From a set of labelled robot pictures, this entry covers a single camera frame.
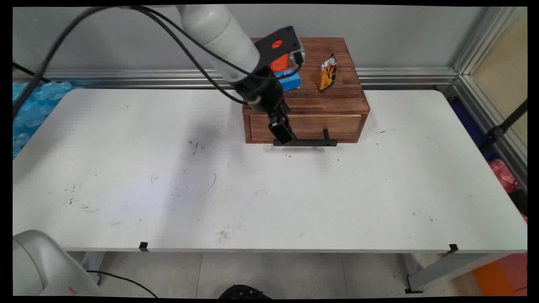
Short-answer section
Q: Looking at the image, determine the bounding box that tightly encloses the black round floor object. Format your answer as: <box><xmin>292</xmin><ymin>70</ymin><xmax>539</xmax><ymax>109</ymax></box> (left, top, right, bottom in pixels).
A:
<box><xmin>219</xmin><ymin>284</ymin><xmax>272</xmax><ymax>299</ymax></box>

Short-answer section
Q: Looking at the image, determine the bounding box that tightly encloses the orange plastic bottle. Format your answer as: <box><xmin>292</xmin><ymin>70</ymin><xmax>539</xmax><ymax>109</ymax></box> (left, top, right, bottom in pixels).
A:
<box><xmin>269</xmin><ymin>40</ymin><xmax>291</xmax><ymax>73</ymax></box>

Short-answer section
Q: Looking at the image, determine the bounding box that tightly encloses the colourful snack packet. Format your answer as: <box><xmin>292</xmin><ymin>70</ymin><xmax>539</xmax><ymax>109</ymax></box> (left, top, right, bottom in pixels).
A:
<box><xmin>318</xmin><ymin>53</ymin><xmax>338</xmax><ymax>94</ymax></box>

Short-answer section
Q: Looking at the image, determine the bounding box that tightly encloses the orange box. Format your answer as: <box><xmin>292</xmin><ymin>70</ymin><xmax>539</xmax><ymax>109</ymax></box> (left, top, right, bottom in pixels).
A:
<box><xmin>472</xmin><ymin>252</ymin><xmax>528</xmax><ymax>297</ymax></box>

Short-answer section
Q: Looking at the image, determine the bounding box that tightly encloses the blue plastic wrap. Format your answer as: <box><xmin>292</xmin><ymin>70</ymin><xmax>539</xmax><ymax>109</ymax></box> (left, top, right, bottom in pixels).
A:
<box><xmin>13</xmin><ymin>81</ymin><xmax>75</xmax><ymax>159</ymax></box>

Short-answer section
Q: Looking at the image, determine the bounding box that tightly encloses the blue bag under table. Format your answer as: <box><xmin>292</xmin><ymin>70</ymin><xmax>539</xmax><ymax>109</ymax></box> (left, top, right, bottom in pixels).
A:
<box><xmin>448</xmin><ymin>98</ymin><xmax>500</xmax><ymax>162</ymax></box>

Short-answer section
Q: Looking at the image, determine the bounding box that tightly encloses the thin black background cable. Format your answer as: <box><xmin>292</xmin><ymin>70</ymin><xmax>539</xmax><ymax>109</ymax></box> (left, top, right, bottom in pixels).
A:
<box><xmin>13</xmin><ymin>62</ymin><xmax>52</xmax><ymax>83</ymax></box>

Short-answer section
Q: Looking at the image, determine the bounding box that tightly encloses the brown wooden drawer cabinet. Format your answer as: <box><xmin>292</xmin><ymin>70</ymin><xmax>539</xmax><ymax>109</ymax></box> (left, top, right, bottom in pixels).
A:
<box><xmin>242</xmin><ymin>37</ymin><xmax>371</xmax><ymax>144</ymax></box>

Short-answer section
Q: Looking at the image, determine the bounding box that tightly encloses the black floor cable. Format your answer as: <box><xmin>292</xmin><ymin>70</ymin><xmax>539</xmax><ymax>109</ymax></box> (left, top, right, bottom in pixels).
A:
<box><xmin>86</xmin><ymin>270</ymin><xmax>159</xmax><ymax>298</ymax></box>

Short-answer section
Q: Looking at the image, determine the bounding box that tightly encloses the white table leg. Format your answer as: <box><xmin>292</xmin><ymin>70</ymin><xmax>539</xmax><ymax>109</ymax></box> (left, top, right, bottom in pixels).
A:
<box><xmin>81</xmin><ymin>252</ymin><xmax>107</xmax><ymax>287</ymax></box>

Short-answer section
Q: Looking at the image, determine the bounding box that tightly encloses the aluminium corner frame post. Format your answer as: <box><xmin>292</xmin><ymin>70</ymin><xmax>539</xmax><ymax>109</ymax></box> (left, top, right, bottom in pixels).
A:
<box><xmin>453</xmin><ymin>6</ymin><xmax>528</xmax><ymax>186</ymax></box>

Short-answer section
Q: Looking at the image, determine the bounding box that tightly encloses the black stand pole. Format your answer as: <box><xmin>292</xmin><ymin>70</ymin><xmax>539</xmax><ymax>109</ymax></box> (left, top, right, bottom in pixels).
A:
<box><xmin>479</xmin><ymin>99</ymin><xmax>528</xmax><ymax>154</ymax></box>

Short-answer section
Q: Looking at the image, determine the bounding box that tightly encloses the black wrist camera mount plate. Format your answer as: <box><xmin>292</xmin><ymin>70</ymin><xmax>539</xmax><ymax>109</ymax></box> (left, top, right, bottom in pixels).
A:
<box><xmin>253</xmin><ymin>26</ymin><xmax>306</xmax><ymax>79</ymax></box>

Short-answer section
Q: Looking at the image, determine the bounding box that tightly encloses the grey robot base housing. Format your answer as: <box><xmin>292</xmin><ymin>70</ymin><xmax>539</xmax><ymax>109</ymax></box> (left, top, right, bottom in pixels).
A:
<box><xmin>13</xmin><ymin>229</ymin><xmax>111</xmax><ymax>297</ymax></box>

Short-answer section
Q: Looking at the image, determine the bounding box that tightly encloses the grey table leg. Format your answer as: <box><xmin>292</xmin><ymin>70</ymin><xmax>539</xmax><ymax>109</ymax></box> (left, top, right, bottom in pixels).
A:
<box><xmin>404</xmin><ymin>252</ymin><xmax>511</xmax><ymax>294</ymax></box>

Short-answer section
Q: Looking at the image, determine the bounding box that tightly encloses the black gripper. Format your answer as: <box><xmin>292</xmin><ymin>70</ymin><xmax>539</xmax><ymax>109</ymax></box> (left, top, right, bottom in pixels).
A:
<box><xmin>234</xmin><ymin>71</ymin><xmax>298</xmax><ymax>146</ymax></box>

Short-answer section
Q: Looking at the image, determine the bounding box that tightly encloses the blue rectangular box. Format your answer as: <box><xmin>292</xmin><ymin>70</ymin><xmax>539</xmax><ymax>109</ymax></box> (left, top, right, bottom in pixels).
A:
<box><xmin>274</xmin><ymin>69</ymin><xmax>302</xmax><ymax>93</ymax></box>

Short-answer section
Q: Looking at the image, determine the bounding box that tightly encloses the red plastic bag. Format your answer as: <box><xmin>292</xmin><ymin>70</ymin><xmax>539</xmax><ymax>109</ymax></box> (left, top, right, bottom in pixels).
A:
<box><xmin>488</xmin><ymin>159</ymin><xmax>528</xmax><ymax>223</ymax></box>

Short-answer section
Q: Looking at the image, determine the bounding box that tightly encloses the wooden drawer with black handle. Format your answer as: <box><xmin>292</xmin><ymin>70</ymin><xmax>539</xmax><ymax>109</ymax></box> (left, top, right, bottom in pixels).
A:
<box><xmin>248</xmin><ymin>114</ymin><xmax>363</xmax><ymax>147</ymax></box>

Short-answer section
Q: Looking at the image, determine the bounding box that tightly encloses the horizontal aluminium frame rail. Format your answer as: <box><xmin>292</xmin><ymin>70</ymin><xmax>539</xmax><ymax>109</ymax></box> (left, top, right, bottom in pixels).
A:
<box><xmin>13</xmin><ymin>67</ymin><xmax>459</xmax><ymax>90</ymax></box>

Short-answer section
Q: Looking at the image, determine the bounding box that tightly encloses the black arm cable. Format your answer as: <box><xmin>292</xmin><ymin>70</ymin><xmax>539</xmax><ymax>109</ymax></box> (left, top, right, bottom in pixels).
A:
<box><xmin>141</xmin><ymin>6</ymin><xmax>304</xmax><ymax>80</ymax></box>
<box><xmin>13</xmin><ymin>5</ymin><xmax>261</xmax><ymax>119</ymax></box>

